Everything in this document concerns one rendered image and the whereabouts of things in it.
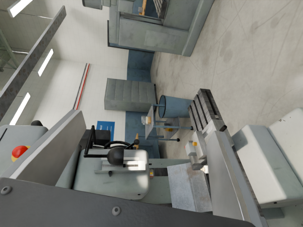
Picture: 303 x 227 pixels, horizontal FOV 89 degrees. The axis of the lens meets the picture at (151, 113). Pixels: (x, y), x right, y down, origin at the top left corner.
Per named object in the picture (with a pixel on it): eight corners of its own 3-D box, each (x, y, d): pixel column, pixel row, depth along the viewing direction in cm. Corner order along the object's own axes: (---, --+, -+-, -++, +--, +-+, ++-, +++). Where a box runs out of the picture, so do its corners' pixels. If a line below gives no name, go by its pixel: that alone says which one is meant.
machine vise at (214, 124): (223, 119, 83) (204, 118, 81) (235, 144, 74) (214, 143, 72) (196, 149, 110) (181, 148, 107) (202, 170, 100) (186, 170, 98)
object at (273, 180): (265, 124, 81) (245, 122, 79) (311, 198, 60) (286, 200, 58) (215, 159, 120) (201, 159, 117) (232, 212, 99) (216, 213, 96)
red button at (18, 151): (28, 144, 49) (13, 143, 48) (23, 156, 47) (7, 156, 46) (32, 148, 52) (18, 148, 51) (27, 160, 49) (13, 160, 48)
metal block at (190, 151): (197, 143, 92) (188, 142, 91) (200, 152, 89) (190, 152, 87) (194, 147, 96) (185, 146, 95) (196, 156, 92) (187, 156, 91)
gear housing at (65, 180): (79, 138, 69) (54, 137, 67) (65, 200, 54) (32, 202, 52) (88, 164, 95) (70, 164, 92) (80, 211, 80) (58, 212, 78)
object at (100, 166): (144, 160, 68) (94, 160, 64) (145, 170, 66) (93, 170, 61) (143, 163, 71) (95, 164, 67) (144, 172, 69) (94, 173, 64)
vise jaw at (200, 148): (201, 131, 91) (195, 130, 90) (209, 155, 81) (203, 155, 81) (197, 136, 95) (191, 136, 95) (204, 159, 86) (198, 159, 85)
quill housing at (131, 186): (149, 147, 77) (80, 145, 70) (152, 192, 64) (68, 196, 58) (142, 161, 92) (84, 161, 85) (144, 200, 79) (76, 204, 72)
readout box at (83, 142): (111, 128, 112) (79, 127, 107) (109, 139, 106) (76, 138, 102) (110, 141, 127) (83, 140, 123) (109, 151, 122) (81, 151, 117)
